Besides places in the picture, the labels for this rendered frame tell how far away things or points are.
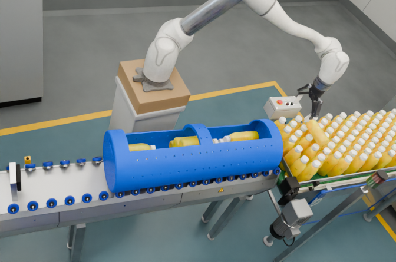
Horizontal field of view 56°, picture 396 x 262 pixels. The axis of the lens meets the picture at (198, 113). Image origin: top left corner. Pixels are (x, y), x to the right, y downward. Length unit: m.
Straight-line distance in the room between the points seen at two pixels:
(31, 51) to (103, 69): 0.98
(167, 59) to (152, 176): 0.62
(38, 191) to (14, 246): 0.95
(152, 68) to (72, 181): 0.69
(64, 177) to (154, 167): 0.46
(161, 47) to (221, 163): 0.66
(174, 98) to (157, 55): 0.29
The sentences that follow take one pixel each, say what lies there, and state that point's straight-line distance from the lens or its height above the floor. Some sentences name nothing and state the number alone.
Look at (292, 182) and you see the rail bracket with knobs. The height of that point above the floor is 1.00.
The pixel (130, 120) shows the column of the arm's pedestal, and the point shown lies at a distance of 2.18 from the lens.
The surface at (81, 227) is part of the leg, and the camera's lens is 2.11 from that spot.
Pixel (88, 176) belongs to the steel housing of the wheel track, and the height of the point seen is 0.93.
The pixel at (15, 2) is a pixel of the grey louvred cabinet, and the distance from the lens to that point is 2.70.
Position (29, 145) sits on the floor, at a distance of 3.14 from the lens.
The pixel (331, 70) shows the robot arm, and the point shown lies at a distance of 1.94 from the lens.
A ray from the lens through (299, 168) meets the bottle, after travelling 2.19.
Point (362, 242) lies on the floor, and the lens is 3.64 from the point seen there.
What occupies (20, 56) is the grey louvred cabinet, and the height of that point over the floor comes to 0.56.
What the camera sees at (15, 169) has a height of 1.08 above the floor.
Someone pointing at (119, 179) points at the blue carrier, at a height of 1.15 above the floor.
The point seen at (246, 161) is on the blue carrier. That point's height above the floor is 1.16.
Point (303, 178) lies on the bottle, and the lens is 2.27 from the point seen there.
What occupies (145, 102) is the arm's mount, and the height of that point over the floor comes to 1.09.
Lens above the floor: 2.56
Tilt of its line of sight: 45 degrees down
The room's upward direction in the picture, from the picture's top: 24 degrees clockwise
